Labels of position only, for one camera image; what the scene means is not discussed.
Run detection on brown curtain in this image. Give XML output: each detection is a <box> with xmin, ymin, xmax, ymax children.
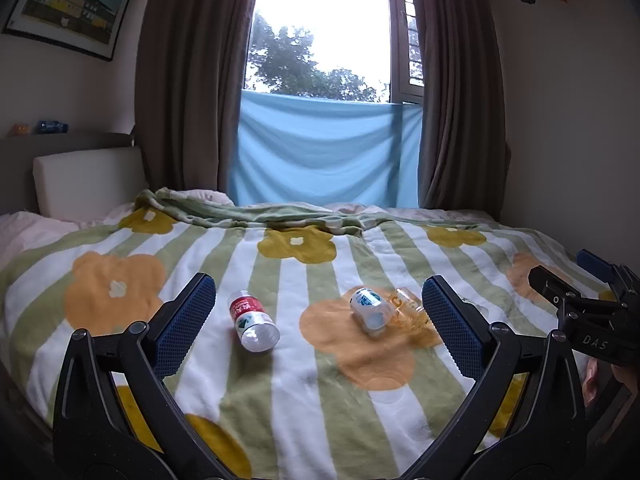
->
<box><xmin>132</xmin><ymin>0</ymin><xmax>267</xmax><ymax>207</ymax></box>
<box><xmin>414</xmin><ymin>0</ymin><xmax>510</xmax><ymax>212</ymax></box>

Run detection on white padded headboard cushion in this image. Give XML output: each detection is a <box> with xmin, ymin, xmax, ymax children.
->
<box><xmin>32</xmin><ymin>146</ymin><xmax>151</xmax><ymax>224</ymax></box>

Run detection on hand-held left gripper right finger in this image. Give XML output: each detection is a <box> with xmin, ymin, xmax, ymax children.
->
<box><xmin>422</xmin><ymin>275</ymin><xmax>589</xmax><ymax>480</ymax></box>

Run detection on grey headboard shelf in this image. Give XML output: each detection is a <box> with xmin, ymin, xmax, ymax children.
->
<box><xmin>0</xmin><ymin>131</ymin><xmax>147</xmax><ymax>217</ymax></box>

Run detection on red label plastic bottle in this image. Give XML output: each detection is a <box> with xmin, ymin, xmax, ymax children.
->
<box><xmin>228</xmin><ymin>290</ymin><xmax>281</xmax><ymax>354</ymax></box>

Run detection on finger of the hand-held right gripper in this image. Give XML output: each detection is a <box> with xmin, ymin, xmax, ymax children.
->
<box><xmin>529</xmin><ymin>265</ymin><xmax>626</xmax><ymax>312</ymax></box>
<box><xmin>575</xmin><ymin>249</ymin><xmax>621</xmax><ymax>283</ymax></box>

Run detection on blue label plastic bottle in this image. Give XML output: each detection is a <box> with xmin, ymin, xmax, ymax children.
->
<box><xmin>349</xmin><ymin>287</ymin><xmax>394</xmax><ymax>334</ymax></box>

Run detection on clear yellow-tinted plastic bottle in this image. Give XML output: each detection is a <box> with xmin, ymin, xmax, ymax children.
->
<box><xmin>386</xmin><ymin>287</ymin><xmax>432</xmax><ymax>329</ymax></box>

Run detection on floral striped blanket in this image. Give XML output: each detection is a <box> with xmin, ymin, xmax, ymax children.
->
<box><xmin>0</xmin><ymin>187</ymin><xmax>621</xmax><ymax>480</ymax></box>

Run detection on person's right hand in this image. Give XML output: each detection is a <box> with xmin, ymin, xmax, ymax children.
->
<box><xmin>583</xmin><ymin>360</ymin><xmax>640</xmax><ymax>411</ymax></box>

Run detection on framed landscape picture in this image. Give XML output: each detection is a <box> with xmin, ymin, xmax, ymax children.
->
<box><xmin>2</xmin><ymin>0</ymin><xmax>137</xmax><ymax>63</ymax></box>

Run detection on light blue cloth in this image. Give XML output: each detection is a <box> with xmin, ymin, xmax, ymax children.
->
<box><xmin>228</xmin><ymin>90</ymin><xmax>424</xmax><ymax>209</ymax></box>

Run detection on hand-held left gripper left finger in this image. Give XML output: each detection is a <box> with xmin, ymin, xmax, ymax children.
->
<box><xmin>52</xmin><ymin>272</ymin><xmax>217</xmax><ymax>480</ymax></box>

